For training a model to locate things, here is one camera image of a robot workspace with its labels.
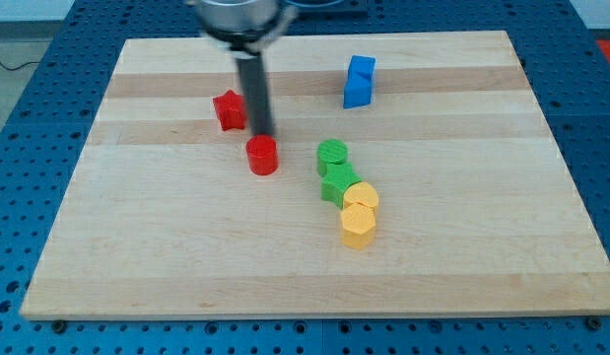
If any red star block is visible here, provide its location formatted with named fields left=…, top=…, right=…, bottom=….
left=212, top=90, right=247, bottom=131

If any green star block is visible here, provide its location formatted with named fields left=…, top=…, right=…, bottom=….
left=321, top=163, right=362, bottom=209

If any yellow hexagon block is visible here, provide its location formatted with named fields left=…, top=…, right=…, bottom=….
left=340, top=204, right=376, bottom=249

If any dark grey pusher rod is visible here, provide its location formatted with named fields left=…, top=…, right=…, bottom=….
left=234, top=52, right=275, bottom=136

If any red cylinder block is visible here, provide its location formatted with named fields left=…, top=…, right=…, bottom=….
left=245, top=135, right=279, bottom=176

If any yellow rounded block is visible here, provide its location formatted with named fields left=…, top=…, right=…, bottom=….
left=342, top=181, right=380, bottom=215

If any green cylinder block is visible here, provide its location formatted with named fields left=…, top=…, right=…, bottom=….
left=316, top=139, right=348, bottom=177

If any light wooden board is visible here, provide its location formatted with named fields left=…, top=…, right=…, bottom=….
left=21, top=31, right=610, bottom=320

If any blue angular block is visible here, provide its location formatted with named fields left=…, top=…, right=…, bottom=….
left=343, top=55, right=375, bottom=108

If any black cable on floor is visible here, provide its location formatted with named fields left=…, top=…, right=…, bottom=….
left=0, top=46, right=42, bottom=72

